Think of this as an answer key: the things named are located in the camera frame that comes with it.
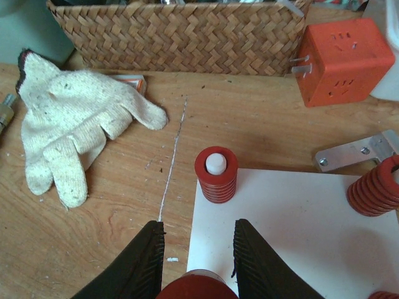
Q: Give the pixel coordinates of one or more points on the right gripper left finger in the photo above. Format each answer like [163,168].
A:
[136,272]

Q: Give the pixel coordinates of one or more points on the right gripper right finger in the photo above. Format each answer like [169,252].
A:
[259,270]

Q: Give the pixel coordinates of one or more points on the red spring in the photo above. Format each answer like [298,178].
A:
[199,283]
[384,295]
[376,192]
[216,168]

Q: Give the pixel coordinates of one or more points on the orange black handled screwdriver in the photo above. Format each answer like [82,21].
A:
[7,111]

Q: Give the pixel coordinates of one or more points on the white work glove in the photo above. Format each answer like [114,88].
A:
[70,116]

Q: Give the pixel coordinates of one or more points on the orange power cube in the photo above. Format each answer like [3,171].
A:
[341,62]

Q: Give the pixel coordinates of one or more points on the woven basket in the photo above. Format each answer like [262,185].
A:
[237,38]

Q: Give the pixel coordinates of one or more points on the grey storage box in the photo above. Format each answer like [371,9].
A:
[30,25]

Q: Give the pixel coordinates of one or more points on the white four-peg base plate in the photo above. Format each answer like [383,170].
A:
[307,220]

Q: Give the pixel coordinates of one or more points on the metal hinge bracket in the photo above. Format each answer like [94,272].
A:
[373,148]

